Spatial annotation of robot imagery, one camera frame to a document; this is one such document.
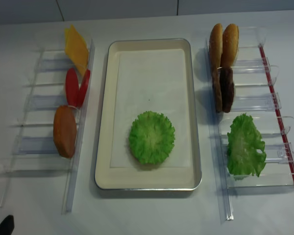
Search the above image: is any green lettuce leaf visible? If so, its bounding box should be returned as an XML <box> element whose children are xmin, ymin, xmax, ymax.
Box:
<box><xmin>128</xmin><ymin>111</ymin><xmax>175</xmax><ymax>165</ymax></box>
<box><xmin>227</xmin><ymin>114</ymin><xmax>267</xmax><ymax>177</ymax></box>

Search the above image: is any red tomato slice right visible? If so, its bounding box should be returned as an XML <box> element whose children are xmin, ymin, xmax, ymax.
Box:
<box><xmin>76</xmin><ymin>70</ymin><xmax>91</xmax><ymax>108</ymax></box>

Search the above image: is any red tomato slice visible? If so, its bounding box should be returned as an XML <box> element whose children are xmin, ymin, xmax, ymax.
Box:
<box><xmin>76</xmin><ymin>70</ymin><xmax>91</xmax><ymax>108</ymax></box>
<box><xmin>65</xmin><ymin>68</ymin><xmax>79</xmax><ymax>107</ymax></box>

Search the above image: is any red tomato slice left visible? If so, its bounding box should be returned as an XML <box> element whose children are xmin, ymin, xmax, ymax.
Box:
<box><xmin>65</xmin><ymin>68</ymin><xmax>79</xmax><ymax>107</ymax></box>

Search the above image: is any dark brown meat patty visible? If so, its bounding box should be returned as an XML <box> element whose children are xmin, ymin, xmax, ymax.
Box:
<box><xmin>220</xmin><ymin>67</ymin><xmax>235</xmax><ymax>113</ymax></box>

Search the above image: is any yellow cheese slice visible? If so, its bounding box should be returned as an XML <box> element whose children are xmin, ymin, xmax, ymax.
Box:
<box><xmin>65</xmin><ymin>25</ymin><xmax>89</xmax><ymax>76</ymax></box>

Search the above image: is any green lettuce leaf in rack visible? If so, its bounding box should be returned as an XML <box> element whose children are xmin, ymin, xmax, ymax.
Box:
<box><xmin>227</xmin><ymin>114</ymin><xmax>267</xmax><ymax>177</ymax></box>

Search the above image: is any cream metal tray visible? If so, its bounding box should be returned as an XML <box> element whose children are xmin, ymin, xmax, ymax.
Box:
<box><xmin>95</xmin><ymin>39</ymin><xmax>202</xmax><ymax>190</ymax></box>

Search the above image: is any orange bun bottom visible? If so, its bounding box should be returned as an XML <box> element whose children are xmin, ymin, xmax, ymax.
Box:
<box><xmin>53</xmin><ymin>105</ymin><xmax>77</xmax><ymax>159</ymax></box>

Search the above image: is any sesame bun half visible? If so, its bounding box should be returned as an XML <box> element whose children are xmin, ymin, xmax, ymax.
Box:
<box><xmin>209</xmin><ymin>23</ymin><xmax>222</xmax><ymax>74</ymax></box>

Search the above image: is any clear acrylic right rack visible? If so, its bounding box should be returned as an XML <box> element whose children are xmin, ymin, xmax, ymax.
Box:
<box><xmin>205</xmin><ymin>27</ymin><xmax>294</xmax><ymax>221</ymax></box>

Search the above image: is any clear acrylic rack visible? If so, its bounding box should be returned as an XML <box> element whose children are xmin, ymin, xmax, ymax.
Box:
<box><xmin>1</xmin><ymin>45</ymin><xmax>88</xmax><ymax>214</ymax></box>
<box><xmin>205</xmin><ymin>27</ymin><xmax>294</xmax><ymax>221</ymax></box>

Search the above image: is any golden bun half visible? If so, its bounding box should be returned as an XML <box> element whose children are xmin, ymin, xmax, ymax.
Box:
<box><xmin>220</xmin><ymin>23</ymin><xmax>239</xmax><ymax>68</ymax></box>

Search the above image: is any clear acrylic left rack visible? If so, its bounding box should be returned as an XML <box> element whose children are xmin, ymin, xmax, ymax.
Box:
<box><xmin>1</xmin><ymin>45</ymin><xmax>88</xmax><ymax>214</ymax></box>

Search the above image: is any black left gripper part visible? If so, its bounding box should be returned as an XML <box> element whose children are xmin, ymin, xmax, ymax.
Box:
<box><xmin>0</xmin><ymin>215</ymin><xmax>15</xmax><ymax>235</ymax></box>

